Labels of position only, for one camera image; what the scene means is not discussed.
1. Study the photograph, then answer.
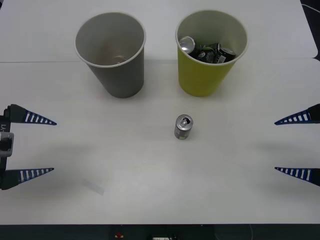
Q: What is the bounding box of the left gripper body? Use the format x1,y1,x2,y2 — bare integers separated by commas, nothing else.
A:
0,114,11,176

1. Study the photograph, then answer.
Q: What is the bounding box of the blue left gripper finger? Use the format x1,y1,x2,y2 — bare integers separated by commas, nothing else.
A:
0,167,55,191
4,103,58,126

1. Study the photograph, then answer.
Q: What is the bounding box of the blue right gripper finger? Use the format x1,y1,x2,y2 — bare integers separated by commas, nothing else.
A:
274,103,320,126
274,166,320,187

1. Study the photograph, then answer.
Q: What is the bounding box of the black can red blue emblem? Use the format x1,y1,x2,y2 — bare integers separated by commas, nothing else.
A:
173,114,195,141

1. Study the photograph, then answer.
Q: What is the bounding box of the black can with dark lid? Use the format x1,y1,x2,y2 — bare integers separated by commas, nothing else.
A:
216,46,237,63

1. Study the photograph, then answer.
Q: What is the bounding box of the grey plastic waste bin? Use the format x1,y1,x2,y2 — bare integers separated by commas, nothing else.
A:
74,12,147,99

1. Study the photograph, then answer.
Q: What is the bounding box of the black can with oval emblem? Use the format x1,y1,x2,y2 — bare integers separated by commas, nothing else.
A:
178,36,222,63

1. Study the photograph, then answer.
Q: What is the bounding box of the white cable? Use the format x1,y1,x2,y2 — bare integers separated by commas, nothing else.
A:
301,3,320,12

